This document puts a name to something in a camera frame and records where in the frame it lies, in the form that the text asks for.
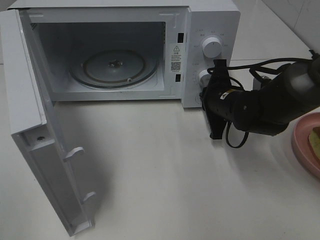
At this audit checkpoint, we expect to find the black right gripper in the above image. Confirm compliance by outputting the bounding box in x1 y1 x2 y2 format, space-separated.
199 59 240 140

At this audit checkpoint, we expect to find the round white door button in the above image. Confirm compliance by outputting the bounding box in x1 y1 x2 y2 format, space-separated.
195 92 202 106

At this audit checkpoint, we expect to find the pink round plate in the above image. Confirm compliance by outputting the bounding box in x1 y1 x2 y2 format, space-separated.
291 112 320 180

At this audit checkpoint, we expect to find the toy sandwich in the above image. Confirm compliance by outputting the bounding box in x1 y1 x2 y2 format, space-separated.
308 126 320 159

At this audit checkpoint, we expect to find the white microwave door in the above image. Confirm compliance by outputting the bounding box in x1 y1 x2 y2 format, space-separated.
0 9 94 236

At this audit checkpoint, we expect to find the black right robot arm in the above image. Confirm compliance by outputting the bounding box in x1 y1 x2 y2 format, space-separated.
200 56 320 140

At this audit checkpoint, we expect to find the lower white timer knob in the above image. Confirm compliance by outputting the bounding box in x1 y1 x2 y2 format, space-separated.
198 69 211 89

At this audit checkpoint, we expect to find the upper white power knob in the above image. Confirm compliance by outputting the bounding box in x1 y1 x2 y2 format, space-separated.
202 36 222 59

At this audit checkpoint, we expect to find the white warning label sticker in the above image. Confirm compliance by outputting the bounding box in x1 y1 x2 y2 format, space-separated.
169 44 183 73

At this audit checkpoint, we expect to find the white microwave oven body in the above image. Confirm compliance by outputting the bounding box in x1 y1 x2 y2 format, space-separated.
7 0 240 108

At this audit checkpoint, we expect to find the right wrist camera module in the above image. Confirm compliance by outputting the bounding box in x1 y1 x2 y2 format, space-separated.
252 75 272 91

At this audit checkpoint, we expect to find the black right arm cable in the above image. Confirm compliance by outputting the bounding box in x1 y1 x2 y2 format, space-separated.
224 49 320 149

